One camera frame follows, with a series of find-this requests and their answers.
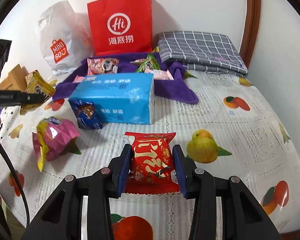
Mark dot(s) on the grey plaid folded cloth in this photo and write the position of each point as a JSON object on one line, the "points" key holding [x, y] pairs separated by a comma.
{"points": [[202, 50]]}

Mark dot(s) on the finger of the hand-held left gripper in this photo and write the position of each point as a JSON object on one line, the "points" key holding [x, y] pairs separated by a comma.
{"points": [[36, 98]]}

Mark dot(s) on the white black-spotted sheet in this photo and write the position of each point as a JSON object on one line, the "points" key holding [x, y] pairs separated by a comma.
{"points": [[8, 120]]}

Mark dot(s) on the white plastic shopping bag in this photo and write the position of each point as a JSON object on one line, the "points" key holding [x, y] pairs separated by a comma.
{"points": [[62, 35]]}

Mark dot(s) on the yellow green snack packet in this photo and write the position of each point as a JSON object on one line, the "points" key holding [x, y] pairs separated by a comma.
{"points": [[155, 50]]}

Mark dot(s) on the brown cardboard box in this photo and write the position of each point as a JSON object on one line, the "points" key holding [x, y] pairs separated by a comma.
{"points": [[13, 77]]}

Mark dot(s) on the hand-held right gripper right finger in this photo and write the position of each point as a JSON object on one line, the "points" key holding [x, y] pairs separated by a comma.
{"points": [[181, 175]]}

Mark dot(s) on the patterned small box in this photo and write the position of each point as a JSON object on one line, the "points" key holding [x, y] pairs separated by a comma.
{"points": [[29, 77]]}

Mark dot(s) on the brown wooden headboard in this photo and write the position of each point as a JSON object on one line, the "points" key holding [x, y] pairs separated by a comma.
{"points": [[252, 17]]}

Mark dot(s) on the purple towel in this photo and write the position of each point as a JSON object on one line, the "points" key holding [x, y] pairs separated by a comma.
{"points": [[172, 87]]}

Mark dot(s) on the blue tissue pack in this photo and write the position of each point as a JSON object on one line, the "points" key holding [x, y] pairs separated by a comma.
{"points": [[115, 97]]}

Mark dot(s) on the purple yellow snack bag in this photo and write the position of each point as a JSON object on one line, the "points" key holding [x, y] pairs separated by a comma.
{"points": [[55, 142]]}

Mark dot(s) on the blue snack packet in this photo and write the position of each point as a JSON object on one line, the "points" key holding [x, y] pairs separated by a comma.
{"points": [[86, 116]]}

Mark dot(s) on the red paper bag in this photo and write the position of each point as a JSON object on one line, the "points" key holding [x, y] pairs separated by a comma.
{"points": [[120, 30]]}

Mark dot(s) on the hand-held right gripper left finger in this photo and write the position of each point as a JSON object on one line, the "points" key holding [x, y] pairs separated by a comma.
{"points": [[123, 172]]}

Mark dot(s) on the pink panda snack packet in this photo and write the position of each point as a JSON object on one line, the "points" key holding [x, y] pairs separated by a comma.
{"points": [[102, 66]]}

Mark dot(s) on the pale pink snack packet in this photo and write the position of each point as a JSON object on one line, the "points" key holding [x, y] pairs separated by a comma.
{"points": [[161, 74]]}

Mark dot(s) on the fruit print tablecloth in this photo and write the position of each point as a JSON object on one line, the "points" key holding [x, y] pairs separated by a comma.
{"points": [[227, 135]]}

